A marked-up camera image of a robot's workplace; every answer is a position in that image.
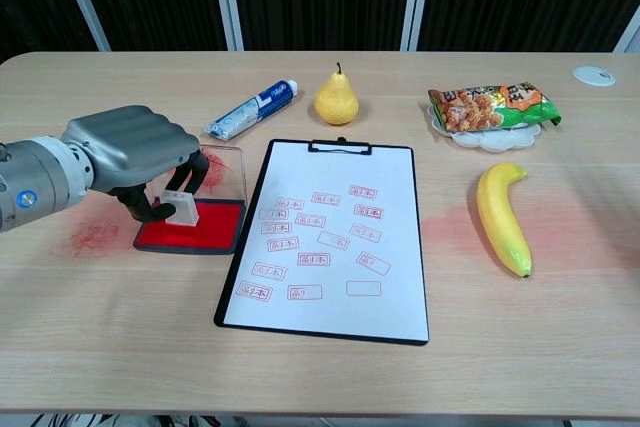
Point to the blue white toothpaste tube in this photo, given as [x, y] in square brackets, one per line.
[250, 109]

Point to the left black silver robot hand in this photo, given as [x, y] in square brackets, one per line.
[130, 147]

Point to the yellow pear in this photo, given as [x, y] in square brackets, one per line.
[336, 104]

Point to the red ink pad case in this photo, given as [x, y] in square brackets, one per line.
[210, 232]

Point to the white stamped paper sheet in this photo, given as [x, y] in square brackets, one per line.
[325, 312]

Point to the green orange snack bag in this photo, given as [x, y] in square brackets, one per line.
[492, 107]

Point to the black clipboard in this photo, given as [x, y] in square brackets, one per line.
[220, 314]

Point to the yellow banana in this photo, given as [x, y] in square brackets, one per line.
[500, 217]

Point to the white flower-shaped plate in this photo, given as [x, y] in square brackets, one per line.
[492, 141]

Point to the white and red stamp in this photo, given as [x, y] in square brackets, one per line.
[185, 209]

